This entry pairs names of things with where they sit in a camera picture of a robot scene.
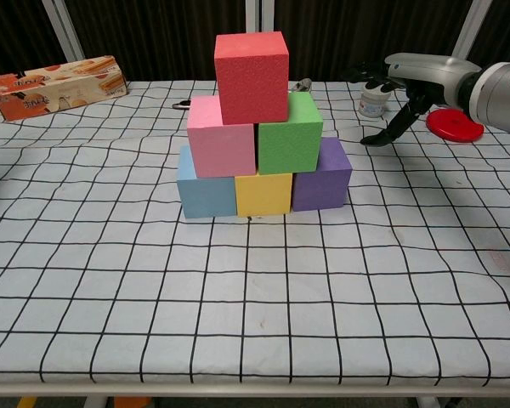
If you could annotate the yellow foam cube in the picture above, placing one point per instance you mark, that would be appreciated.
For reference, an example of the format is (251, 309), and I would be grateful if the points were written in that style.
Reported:
(263, 195)

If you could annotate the small white jar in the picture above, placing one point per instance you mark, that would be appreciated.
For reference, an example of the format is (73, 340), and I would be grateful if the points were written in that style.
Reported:
(372, 106)

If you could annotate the blue foam cube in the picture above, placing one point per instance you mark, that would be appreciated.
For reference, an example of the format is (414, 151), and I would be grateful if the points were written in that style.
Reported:
(206, 197)

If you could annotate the white black-grid tablecloth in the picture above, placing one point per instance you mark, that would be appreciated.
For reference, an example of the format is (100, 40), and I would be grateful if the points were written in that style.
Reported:
(255, 297)

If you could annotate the white table leg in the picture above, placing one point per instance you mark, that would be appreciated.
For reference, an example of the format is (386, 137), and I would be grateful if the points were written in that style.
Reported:
(428, 403)
(95, 403)

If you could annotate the orange object under table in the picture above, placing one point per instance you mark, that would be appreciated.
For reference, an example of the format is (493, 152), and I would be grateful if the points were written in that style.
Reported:
(132, 403)

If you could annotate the red round plastic lid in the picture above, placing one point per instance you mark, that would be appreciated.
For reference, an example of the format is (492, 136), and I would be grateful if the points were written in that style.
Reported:
(455, 125)

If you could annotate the purple foam cube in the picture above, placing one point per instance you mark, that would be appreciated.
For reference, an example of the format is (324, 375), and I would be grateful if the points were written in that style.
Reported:
(323, 189)

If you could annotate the grey table edge rail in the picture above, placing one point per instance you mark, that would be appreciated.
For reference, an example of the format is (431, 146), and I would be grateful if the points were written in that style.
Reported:
(255, 389)

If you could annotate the steel ladle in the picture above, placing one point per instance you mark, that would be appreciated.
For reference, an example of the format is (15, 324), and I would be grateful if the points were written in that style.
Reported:
(180, 104)

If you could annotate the red foam cube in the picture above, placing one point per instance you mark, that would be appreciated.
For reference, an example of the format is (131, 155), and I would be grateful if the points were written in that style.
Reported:
(253, 76)

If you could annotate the yellow object under table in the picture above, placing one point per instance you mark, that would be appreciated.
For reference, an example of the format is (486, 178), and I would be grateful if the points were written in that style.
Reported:
(26, 403)

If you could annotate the pink foam cube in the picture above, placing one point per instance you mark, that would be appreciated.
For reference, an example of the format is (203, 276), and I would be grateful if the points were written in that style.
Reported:
(219, 144)

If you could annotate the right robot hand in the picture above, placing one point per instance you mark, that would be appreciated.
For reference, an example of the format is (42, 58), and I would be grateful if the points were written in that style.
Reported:
(425, 70)

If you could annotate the orange biscuit box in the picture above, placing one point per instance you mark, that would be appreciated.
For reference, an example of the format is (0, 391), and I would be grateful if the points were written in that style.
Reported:
(47, 93)

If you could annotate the green foam cube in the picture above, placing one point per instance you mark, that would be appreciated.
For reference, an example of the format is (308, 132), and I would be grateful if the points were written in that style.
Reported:
(289, 140)

